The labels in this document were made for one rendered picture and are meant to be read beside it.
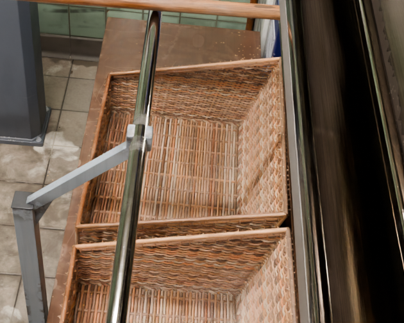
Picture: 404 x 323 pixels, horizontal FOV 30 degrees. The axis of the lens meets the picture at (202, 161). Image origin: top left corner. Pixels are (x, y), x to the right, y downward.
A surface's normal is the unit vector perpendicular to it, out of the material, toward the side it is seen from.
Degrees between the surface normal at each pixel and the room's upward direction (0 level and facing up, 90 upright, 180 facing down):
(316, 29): 11
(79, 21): 90
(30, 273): 90
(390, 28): 70
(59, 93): 0
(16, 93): 90
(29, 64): 90
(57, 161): 0
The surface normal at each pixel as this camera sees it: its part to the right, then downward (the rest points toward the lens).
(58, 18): -0.04, 0.73
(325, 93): 0.28, -0.65
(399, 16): -0.90, -0.32
